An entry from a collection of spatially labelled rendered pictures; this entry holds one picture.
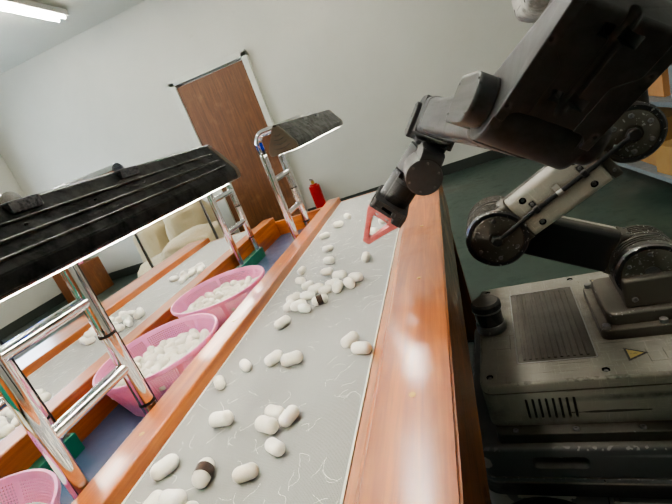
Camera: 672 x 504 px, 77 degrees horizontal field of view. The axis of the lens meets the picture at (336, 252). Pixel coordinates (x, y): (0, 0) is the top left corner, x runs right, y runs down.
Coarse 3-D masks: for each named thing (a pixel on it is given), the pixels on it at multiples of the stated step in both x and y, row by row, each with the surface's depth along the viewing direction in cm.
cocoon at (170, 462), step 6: (168, 456) 54; (174, 456) 54; (162, 462) 53; (168, 462) 54; (174, 462) 54; (156, 468) 53; (162, 468) 53; (168, 468) 53; (174, 468) 54; (150, 474) 53; (156, 474) 53; (162, 474) 53; (168, 474) 54; (156, 480) 53
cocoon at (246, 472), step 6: (252, 462) 48; (240, 468) 48; (246, 468) 48; (252, 468) 48; (258, 468) 48; (234, 474) 48; (240, 474) 47; (246, 474) 47; (252, 474) 47; (234, 480) 48; (240, 480) 47; (246, 480) 48
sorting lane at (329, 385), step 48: (336, 240) 128; (384, 240) 112; (288, 288) 103; (384, 288) 84; (288, 336) 79; (336, 336) 72; (240, 384) 69; (288, 384) 64; (336, 384) 60; (192, 432) 61; (240, 432) 57; (288, 432) 54; (336, 432) 50; (144, 480) 55; (288, 480) 46; (336, 480) 44
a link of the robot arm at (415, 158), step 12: (420, 108) 67; (408, 132) 69; (420, 144) 66; (432, 144) 66; (444, 144) 70; (408, 156) 68; (420, 156) 63; (432, 156) 63; (444, 156) 63; (408, 168) 64; (420, 168) 63; (432, 168) 63; (408, 180) 64; (420, 180) 64; (432, 180) 64; (420, 192) 65; (432, 192) 65
